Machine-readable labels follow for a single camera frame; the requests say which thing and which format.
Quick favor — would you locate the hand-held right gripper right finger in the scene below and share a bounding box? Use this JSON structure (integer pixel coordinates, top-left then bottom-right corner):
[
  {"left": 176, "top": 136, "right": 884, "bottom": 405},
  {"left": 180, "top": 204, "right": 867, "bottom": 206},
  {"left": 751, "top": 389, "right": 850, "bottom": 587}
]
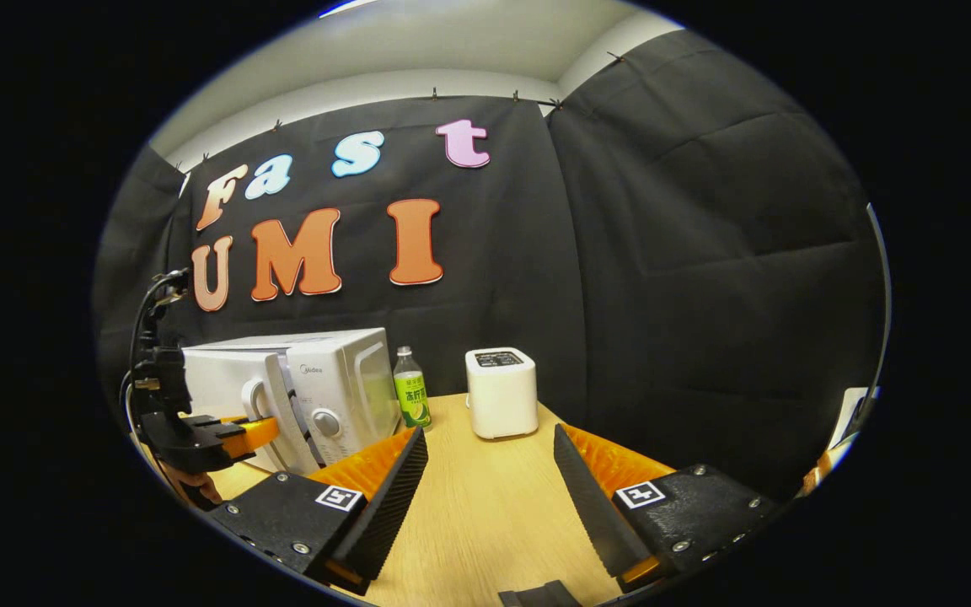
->
[{"left": 553, "top": 423, "right": 781, "bottom": 594}]

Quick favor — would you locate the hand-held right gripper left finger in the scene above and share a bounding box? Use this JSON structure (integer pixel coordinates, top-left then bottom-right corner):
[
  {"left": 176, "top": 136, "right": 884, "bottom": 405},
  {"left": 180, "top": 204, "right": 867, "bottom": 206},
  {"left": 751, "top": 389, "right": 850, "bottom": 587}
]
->
[{"left": 203, "top": 426, "right": 430, "bottom": 595}]

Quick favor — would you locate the black backdrop cloth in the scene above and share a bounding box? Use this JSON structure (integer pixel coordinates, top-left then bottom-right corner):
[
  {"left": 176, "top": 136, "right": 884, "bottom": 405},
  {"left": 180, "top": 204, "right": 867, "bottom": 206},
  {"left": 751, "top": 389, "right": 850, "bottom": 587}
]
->
[{"left": 91, "top": 30, "right": 889, "bottom": 507}]

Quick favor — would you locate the white microwave oven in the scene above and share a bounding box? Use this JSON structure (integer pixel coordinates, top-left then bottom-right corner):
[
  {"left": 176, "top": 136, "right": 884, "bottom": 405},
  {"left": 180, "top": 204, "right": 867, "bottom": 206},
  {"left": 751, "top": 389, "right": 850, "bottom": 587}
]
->
[{"left": 180, "top": 327, "right": 404, "bottom": 475}]

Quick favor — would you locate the green label drink bottle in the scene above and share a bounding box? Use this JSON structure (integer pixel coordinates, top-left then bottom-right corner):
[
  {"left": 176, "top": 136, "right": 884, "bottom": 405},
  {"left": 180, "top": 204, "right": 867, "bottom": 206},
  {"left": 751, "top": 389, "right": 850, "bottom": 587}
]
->
[{"left": 393, "top": 346, "right": 432, "bottom": 431}]

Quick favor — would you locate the white and orange object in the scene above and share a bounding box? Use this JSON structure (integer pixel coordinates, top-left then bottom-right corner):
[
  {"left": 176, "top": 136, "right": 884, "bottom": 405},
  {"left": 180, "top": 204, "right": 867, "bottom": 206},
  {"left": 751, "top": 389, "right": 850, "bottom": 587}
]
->
[{"left": 802, "top": 386, "right": 881, "bottom": 498}]

